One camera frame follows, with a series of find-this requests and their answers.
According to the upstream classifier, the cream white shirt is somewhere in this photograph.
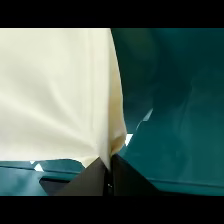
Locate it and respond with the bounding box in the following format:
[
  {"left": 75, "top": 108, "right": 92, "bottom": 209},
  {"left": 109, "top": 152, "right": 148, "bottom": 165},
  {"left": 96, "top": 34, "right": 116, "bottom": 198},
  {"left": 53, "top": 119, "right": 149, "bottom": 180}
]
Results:
[{"left": 0, "top": 28, "right": 128, "bottom": 172}]

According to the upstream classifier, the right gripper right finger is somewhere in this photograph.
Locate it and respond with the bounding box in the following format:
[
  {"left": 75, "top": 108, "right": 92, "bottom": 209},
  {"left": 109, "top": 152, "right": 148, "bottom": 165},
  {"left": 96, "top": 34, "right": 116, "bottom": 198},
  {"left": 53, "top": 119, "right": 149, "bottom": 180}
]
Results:
[{"left": 110, "top": 153, "right": 162, "bottom": 197}]

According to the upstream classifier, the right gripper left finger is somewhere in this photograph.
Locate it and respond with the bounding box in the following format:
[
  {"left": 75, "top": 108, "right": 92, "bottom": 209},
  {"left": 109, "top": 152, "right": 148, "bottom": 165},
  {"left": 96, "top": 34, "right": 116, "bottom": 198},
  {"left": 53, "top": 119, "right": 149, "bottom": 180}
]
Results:
[{"left": 55, "top": 157, "right": 108, "bottom": 197}]

